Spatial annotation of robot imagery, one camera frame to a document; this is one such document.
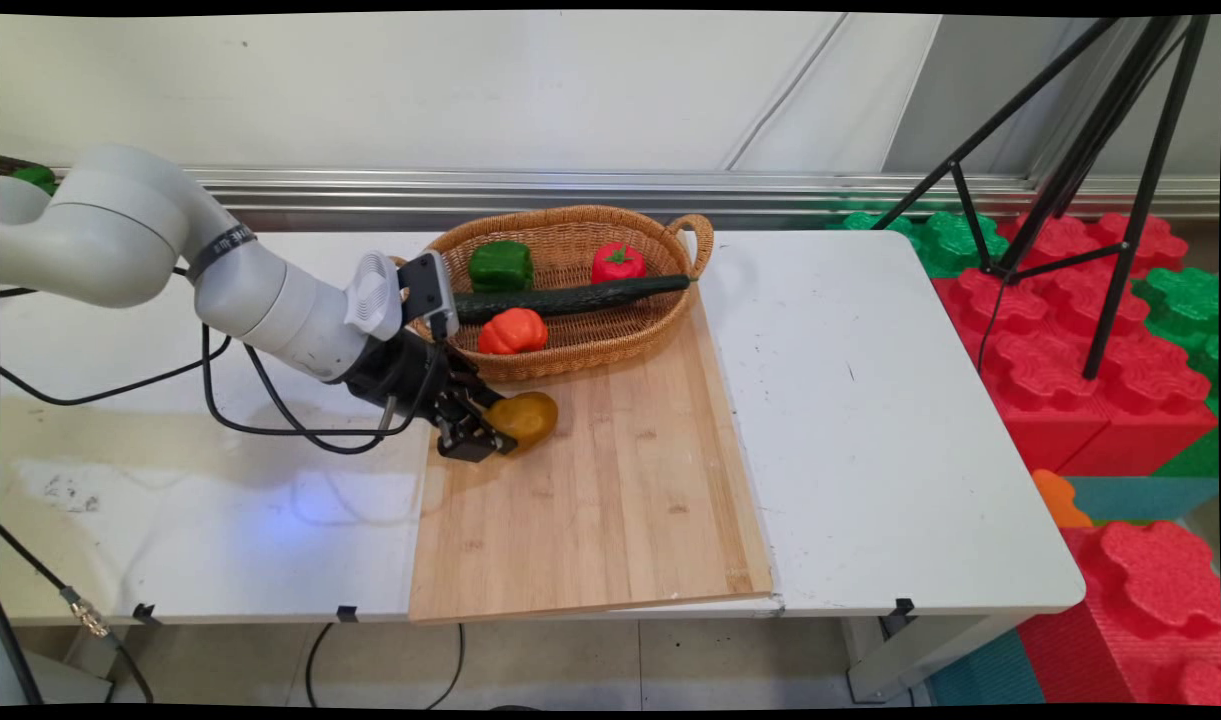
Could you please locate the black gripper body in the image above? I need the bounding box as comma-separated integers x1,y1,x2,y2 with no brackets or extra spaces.
342,326,482,423

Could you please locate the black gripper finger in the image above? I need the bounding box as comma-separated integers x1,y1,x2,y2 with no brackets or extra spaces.
458,373,508,413
436,404,517,464

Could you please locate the yellow toy bell pepper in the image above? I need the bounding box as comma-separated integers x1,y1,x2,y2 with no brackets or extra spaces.
485,391,559,456

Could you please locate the orange toy bell pepper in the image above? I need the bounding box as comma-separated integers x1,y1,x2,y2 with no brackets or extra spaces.
477,307,549,356

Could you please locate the green toy bell pepper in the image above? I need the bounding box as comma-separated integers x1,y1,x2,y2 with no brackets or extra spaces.
468,240,535,294

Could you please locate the dark green toy cucumber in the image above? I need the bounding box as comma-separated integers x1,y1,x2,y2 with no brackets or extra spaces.
453,274,693,325

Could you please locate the bamboo cutting board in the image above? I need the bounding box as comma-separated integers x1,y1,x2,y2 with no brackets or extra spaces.
408,290,774,623

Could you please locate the red toy tomato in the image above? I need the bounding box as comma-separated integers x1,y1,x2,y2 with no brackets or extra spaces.
591,242,647,285

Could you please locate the woven wicker basket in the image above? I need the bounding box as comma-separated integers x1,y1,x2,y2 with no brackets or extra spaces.
395,205,716,384

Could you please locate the green foam block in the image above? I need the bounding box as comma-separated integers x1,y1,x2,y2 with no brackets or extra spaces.
840,210,1011,279
1130,265,1221,416

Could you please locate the white table leg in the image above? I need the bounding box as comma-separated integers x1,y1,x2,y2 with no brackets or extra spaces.
845,612,1031,703

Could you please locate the large red foam block stack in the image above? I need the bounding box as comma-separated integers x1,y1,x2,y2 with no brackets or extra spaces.
932,212,1221,477

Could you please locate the orange foam piece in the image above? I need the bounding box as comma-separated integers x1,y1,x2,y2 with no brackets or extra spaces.
1032,468,1094,529

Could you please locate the teal foam mat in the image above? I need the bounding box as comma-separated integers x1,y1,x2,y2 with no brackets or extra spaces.
1065,475,1221,524

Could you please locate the black tripod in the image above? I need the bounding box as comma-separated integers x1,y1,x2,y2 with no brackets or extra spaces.
870,15,1211,381

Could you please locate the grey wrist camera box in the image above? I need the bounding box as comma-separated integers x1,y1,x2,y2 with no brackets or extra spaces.
398,251,461,343

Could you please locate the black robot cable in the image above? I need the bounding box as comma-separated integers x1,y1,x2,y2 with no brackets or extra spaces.
242,342,441,457
0,335,233,407
202,325,411,439

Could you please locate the black cable under table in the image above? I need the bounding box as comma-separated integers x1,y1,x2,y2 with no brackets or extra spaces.
305,622,466,711

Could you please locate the aluminium wall rail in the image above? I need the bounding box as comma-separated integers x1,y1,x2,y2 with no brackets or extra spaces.
50,167,1221,219

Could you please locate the black strap on arm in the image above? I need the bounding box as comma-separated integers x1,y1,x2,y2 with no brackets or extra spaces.
185,225,258,284

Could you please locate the cable with metal connector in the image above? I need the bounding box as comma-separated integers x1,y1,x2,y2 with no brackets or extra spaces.
0,525,156,706

